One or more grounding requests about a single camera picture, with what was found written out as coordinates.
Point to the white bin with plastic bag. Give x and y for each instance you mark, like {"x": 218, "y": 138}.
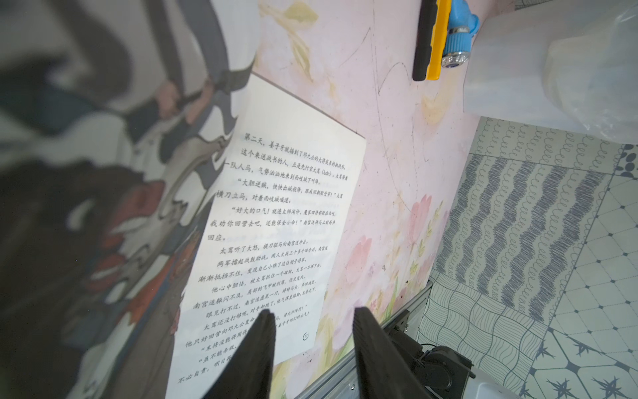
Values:
{"x": 566, "y": 65}

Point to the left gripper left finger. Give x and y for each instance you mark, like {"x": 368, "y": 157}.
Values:
{"x": 249, "y": 371}

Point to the blue handled tool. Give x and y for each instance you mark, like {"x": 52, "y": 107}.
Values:
{"x": 463, "y": 25}

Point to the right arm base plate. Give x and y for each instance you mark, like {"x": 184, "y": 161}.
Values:
{"x": 443, "y": 372}

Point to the yellow black pliers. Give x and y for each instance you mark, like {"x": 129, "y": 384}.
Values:
{"x": 432, "y": 33}

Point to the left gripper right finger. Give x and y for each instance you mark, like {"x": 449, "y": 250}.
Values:
{"x": 381, "y": 371}

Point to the illustrated story book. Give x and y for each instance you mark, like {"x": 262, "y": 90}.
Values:
{"x": 156, "y": 195}

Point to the aluminium mounting rail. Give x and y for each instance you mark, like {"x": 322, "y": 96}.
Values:
{"x": 341, "y": 379}

